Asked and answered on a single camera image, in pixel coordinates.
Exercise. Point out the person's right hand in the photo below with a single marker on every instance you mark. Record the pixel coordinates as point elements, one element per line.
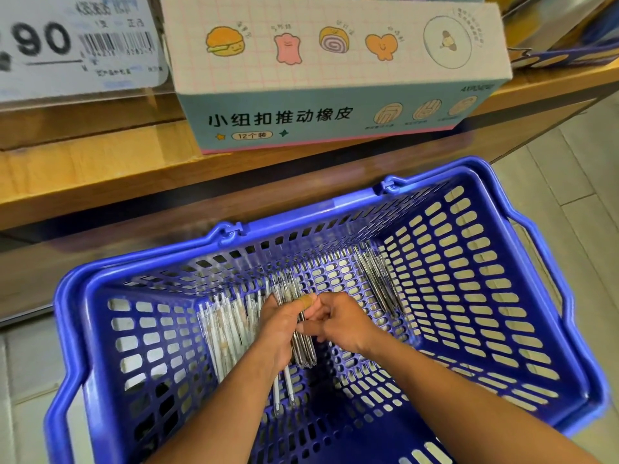
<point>348,323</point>

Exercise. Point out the person's left hand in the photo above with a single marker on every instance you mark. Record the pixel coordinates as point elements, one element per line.
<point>280,328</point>

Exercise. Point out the blue shopping basket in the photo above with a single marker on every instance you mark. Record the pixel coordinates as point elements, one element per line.
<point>309,212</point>

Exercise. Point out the person's right forearm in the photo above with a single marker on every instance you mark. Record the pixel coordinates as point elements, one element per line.
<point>479,410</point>

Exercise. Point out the person's left forearm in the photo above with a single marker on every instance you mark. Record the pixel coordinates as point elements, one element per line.
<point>222,415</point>

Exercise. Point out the pastel eraser display box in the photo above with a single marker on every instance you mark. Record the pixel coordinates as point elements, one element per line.
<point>329,82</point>

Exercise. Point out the wooden glue display stand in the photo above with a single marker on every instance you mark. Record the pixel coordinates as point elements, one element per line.
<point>97,169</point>

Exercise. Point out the white price tag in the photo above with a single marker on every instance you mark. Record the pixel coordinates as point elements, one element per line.
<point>77,43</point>

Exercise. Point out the blue yellow stationery packets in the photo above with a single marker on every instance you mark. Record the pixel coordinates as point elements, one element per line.
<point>566,38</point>

